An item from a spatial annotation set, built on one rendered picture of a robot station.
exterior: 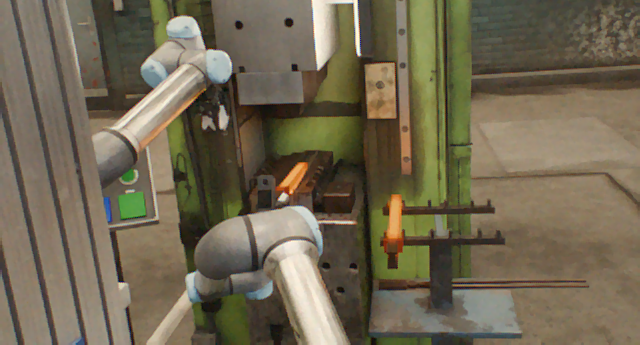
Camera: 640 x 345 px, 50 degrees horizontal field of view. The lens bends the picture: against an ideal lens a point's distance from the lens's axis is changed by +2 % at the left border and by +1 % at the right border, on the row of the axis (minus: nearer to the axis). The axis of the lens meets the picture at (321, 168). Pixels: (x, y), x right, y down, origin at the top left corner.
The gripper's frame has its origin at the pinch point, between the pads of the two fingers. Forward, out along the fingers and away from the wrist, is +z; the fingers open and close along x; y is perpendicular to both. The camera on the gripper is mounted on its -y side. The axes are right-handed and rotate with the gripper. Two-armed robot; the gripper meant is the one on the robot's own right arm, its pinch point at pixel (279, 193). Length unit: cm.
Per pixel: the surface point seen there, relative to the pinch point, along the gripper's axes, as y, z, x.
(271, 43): -43.3, 7.9, -0.1
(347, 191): 3.7, 11.5, 18.5
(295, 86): -30.4, 8.2, 5.8
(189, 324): 99, 93, -78
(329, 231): 13.6, 3.1, 13.5
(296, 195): 3.9, 8.9, 2.8
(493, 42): 36, 613, 98
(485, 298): 30, -6, 59
